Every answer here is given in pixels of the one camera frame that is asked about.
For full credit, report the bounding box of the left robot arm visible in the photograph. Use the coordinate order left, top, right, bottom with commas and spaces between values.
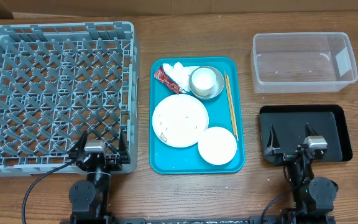
68, 132, 130, 223

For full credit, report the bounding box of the teal serving tray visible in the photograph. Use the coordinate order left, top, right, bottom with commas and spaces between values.
149, 56, 246, 175

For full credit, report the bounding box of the white tissue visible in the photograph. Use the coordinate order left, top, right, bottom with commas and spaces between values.
162, 62, 199, 93

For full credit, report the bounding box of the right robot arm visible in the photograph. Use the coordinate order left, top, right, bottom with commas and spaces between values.
260, 124, 339, 223

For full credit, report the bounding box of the grey bowl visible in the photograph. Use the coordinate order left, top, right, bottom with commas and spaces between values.
189, 66, 225, 100

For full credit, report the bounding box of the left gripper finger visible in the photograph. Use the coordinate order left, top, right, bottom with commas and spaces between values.
71, 131, 88, 152
117, 130, 127, 156

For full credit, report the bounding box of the large white plate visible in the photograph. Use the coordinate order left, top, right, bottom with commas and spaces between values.
152, 94, 209, 148

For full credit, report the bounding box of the red snack wrapper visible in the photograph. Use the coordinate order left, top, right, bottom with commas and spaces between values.
154, 66, 182, 94

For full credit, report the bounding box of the white cup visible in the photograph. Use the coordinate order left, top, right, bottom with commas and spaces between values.
191, 67, 216, 97

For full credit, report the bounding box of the grey dishwasher rack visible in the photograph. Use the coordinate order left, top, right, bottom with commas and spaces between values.
0, 21, 140, 177

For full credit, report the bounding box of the wooden chopstick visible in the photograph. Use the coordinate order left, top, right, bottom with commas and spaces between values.
226, 73, 239, 141
223, 70, 237, 137

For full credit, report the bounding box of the small pink plate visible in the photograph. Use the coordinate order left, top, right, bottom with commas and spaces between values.
198, 127, 237, 166

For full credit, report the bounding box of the clear plastic bin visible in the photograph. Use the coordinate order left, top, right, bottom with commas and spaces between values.
250, 32, 358, 93

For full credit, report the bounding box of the left wooden chopstick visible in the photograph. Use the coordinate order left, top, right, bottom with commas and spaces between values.
223, 70, 237, 137

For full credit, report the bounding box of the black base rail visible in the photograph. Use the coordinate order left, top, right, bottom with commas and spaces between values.
118, 216, 261, 224

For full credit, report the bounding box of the black tray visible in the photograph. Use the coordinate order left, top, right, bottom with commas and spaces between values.
259, 105, 353, 162

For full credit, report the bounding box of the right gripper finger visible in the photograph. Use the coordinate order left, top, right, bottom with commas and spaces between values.
305, 123, 319, 138
266, 125, 280, 151

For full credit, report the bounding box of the right wooden chopstick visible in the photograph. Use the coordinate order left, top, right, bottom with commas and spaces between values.
226, 73, 239, 141

